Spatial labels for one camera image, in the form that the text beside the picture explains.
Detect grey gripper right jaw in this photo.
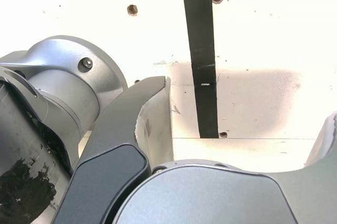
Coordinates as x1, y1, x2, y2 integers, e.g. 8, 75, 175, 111
105, 111, 337, 224

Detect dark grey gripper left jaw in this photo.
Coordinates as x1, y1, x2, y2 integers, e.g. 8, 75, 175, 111
52, 75, 175, 224

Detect black tape strip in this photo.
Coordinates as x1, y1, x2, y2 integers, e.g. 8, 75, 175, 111
182, 0, 220, 139

